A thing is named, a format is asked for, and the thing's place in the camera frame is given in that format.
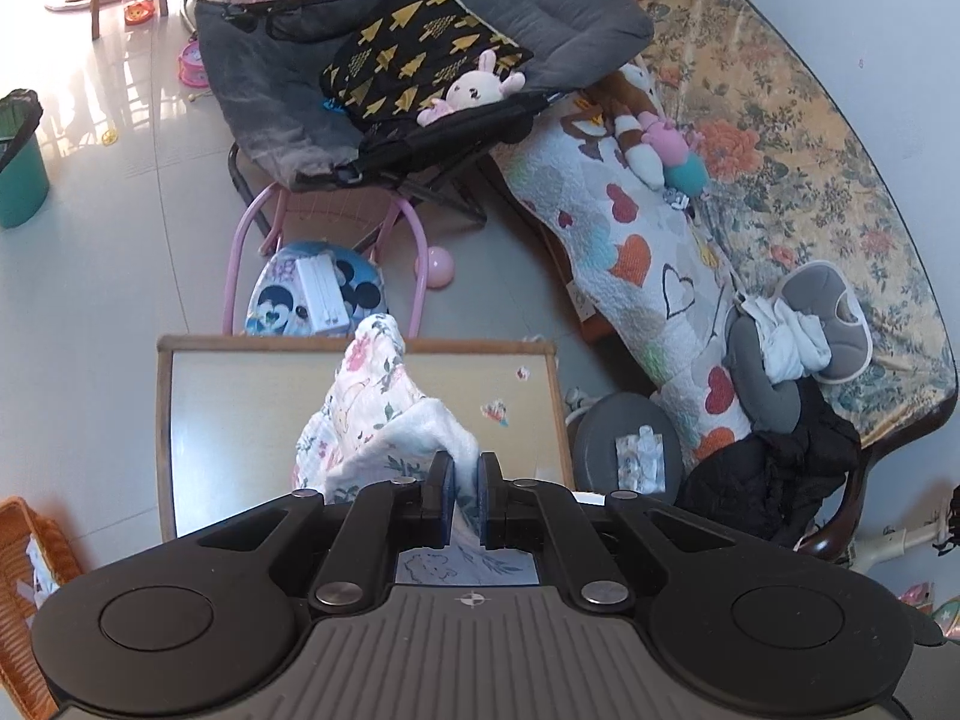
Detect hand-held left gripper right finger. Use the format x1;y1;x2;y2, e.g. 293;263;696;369
477;452;751;610

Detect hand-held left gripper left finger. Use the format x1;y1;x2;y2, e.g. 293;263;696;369
196;452;460;610

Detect floral baby garment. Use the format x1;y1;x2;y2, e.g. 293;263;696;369
289;313;541;586

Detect grey round stool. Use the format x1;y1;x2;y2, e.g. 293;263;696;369
568;390;685;500

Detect tissue packet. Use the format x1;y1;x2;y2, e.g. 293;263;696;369
615;426;667;494

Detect pink ball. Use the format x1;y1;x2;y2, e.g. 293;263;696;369
415;246;455;290

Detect white box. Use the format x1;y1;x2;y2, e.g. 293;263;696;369
294;253;352;337

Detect round blue cartoon stool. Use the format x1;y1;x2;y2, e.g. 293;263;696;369
246;241;389;338

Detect black garment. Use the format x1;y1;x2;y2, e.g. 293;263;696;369
675;379;863;548

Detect heart print quilt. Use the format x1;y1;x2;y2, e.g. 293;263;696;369
491;101;758;466

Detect white crumpled cloth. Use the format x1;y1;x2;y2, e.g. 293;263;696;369
742;296;832;383

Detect brown white plush toy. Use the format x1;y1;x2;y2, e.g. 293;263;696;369
562;64;668;192

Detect pink pig plush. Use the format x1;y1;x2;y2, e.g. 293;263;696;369
637;111;710;197

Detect white bunny plush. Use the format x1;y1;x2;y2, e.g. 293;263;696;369
417;49;527;128

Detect orange wicker basket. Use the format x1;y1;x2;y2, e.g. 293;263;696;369
0;496;85;720

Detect grey baby bouncer seat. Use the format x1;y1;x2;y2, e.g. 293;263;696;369
193;0;655;241

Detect pink toy drum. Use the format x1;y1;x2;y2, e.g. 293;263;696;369
177;40;211;89

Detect green trash bin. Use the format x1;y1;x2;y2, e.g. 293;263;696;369
0;88;51;230

